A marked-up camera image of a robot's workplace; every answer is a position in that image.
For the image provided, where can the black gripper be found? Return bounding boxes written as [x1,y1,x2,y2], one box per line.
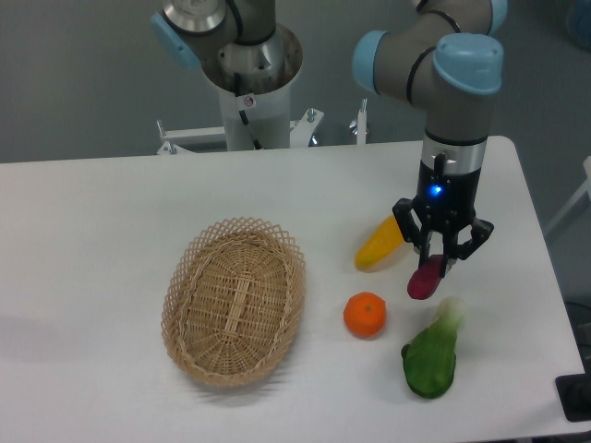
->
[392,162,493,277]

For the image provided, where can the purple sweet potato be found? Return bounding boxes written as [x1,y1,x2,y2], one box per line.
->
[407,255,443,300]

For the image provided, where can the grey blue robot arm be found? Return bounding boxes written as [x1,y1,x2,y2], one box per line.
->
[151,1,507,274]

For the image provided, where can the woven wicker basket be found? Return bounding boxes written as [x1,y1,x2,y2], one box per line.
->
[161,217,307,389]

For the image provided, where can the yellow mango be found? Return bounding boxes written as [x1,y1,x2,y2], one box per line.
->
[354,215,404,270]

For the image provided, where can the orange tangerine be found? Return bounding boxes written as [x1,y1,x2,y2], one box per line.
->
[343,292,387,339]

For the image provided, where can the green bok choy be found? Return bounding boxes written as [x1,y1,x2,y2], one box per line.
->
[401,296,466,400]

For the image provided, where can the white furniture leg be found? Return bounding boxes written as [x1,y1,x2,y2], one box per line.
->
[543,157,590,240]

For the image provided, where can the black device at edge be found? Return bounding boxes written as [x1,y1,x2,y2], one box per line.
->
[555,374,590,423]

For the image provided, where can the white metal base frame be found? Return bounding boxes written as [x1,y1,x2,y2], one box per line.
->
[157,98,370,155]

